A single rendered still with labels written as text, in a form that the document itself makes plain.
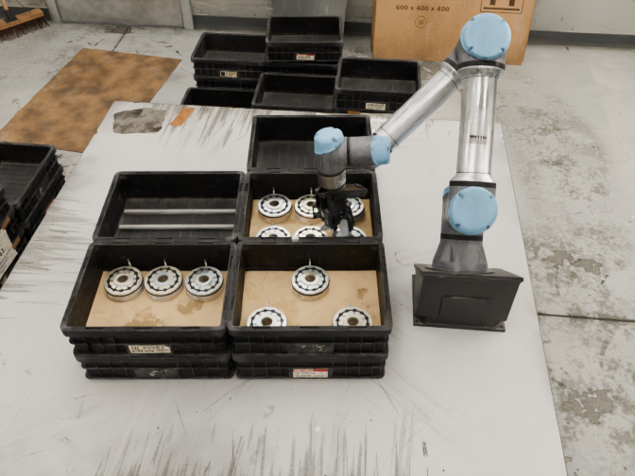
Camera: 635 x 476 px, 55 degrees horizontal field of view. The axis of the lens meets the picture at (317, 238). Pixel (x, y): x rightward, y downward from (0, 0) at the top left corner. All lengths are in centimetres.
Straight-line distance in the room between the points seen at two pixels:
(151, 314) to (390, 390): 66
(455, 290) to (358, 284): 26
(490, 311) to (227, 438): 78
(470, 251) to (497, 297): 14
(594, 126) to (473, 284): 250
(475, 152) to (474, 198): 12
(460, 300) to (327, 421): 48
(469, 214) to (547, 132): 238
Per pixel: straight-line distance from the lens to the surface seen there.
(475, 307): 172
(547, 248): 311
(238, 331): 148
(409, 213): 209
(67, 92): 429
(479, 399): 168
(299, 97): 323
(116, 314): 170
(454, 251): 167
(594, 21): 482
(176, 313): 166
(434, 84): 171
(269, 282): 169
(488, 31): 159
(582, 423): 258
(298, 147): 214
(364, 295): 166
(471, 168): 155
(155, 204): 198
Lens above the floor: 212
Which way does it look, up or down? 46 degrees down
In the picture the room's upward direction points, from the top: straight up
